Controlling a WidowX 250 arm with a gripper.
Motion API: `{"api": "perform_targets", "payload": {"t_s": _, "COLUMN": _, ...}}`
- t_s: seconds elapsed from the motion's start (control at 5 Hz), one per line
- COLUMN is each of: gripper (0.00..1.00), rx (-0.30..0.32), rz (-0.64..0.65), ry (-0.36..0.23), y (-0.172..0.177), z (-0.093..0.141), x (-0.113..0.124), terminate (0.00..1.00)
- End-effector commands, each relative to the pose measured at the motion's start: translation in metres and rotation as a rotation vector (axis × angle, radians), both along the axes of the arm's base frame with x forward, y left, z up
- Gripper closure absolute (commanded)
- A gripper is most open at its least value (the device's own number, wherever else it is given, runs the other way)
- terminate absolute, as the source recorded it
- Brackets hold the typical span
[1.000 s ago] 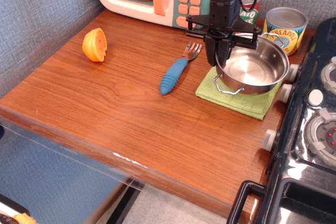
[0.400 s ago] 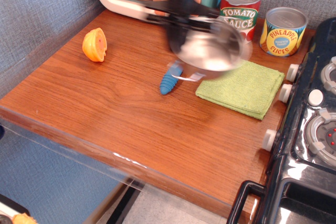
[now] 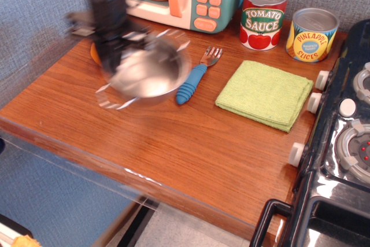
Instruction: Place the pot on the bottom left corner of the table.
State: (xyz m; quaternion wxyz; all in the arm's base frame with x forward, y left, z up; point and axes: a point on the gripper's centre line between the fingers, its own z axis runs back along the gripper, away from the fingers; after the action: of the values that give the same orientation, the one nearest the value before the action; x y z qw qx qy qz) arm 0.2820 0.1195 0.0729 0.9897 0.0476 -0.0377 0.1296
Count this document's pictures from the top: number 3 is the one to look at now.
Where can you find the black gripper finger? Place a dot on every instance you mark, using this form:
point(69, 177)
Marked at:
point(107, 55)
point(121, 56)

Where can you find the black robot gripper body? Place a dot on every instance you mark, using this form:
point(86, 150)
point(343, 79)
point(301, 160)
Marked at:
point(108, 24)

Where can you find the stainless steel pot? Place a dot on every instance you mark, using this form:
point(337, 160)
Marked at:
point(148, 77)

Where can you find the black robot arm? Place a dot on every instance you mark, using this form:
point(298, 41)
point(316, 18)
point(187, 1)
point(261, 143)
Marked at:
point(112, 30)

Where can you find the orange half toy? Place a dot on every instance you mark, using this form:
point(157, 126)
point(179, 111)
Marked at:
point(94, 54)

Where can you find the green folded cloth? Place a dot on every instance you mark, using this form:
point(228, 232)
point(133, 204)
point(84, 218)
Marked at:
point(265, 94)

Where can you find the tomato sauce can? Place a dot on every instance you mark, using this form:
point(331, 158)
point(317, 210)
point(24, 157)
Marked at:
point(261, 23)

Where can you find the pineapple slices can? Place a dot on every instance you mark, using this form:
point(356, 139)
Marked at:
point(311, 35)

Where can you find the white stove knob middle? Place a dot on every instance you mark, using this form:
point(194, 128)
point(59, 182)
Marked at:
point(314, 102)

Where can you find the white stove knob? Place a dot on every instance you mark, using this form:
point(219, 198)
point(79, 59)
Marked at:
point(296, 153)
point(314, 102)
point(321, 80)

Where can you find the white stove knob lower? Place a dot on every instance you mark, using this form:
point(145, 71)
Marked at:
point(296, 153)

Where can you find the white stove knob upper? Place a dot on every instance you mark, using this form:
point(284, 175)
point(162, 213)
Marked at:
point(321, 80)

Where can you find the orange object bottom left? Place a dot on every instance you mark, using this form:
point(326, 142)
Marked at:
point(25, 241)

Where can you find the black toy stove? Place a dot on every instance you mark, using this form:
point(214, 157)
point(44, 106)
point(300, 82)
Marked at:
point(330, 205)

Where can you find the blue handled fork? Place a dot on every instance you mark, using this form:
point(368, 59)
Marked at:
point(188, 88)

